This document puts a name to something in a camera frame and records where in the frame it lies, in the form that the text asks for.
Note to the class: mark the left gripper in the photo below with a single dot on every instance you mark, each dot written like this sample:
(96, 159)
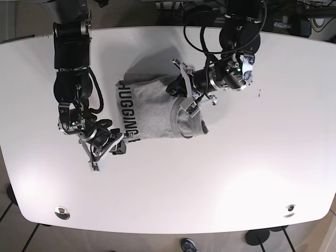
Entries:
(232, 72)

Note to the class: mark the right silver table grommet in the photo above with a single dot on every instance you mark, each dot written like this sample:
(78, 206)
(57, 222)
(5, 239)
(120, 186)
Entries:
(289, 211)

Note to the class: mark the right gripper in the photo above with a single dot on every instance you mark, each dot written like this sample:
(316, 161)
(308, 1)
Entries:
(94, 136)

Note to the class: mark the grey T-shirt black lettering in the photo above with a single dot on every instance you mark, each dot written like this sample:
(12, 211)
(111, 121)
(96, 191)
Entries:
(147, 111)

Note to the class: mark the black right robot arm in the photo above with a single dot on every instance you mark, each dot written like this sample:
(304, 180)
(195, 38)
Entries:
(76, 88)

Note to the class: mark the black round stand base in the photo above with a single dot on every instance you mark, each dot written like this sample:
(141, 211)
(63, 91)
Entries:
(257, 237)

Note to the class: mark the blue shoe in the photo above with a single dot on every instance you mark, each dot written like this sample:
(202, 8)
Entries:
(187, 245)

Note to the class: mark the left silver table grommet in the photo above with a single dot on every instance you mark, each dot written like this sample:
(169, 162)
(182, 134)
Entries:
(62, 213)

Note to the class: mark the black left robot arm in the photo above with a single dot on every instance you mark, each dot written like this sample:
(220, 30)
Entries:
(240, 31)

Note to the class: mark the silver table grommet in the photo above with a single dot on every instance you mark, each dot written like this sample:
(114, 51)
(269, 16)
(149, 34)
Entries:
(62, 213)
(289, 211)

